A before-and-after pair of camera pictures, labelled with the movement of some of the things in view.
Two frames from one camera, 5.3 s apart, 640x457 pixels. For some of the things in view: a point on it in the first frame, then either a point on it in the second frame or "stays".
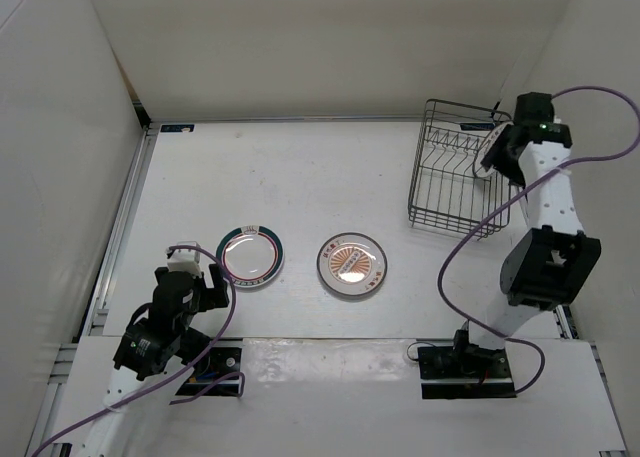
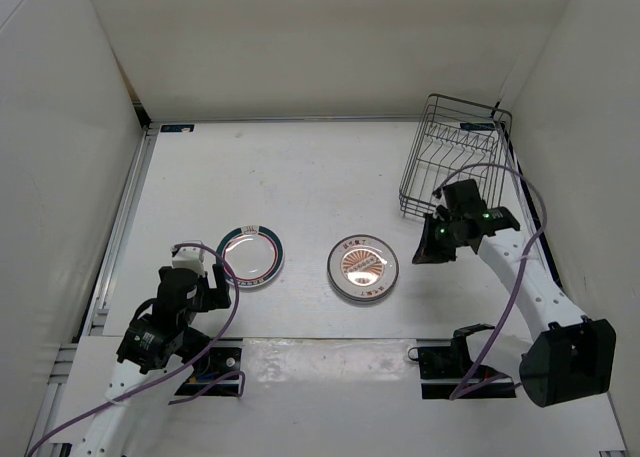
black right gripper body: [503, 162] to [446, 225]
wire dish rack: [446, 193] stays
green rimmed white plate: [253, 255] stays
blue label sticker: [180, 128] stays
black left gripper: [214, 296] stays
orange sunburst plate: [492, 139] to [362, 267]
